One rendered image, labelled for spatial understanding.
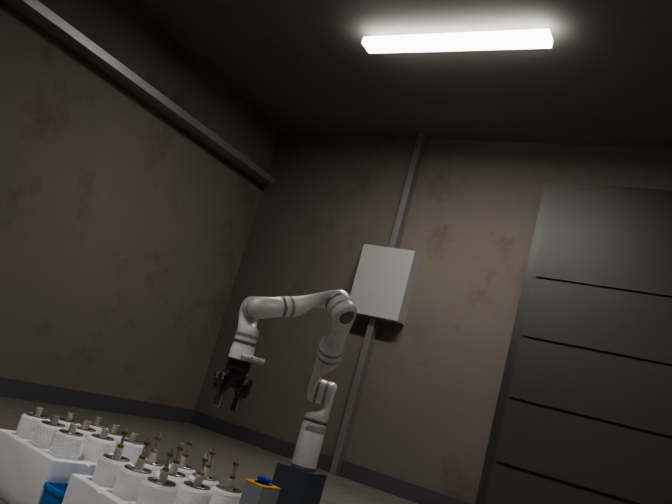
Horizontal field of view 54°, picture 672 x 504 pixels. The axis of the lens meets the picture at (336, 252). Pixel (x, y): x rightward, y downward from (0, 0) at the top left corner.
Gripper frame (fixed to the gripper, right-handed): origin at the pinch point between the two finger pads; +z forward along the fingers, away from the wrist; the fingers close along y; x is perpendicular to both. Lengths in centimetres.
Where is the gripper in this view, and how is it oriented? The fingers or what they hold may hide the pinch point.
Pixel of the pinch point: (226, 404)
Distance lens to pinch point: 211.6
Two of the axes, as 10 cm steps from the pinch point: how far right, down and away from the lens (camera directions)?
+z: -2.6, 9.4, -2.0
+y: -6.4, -3.3, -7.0
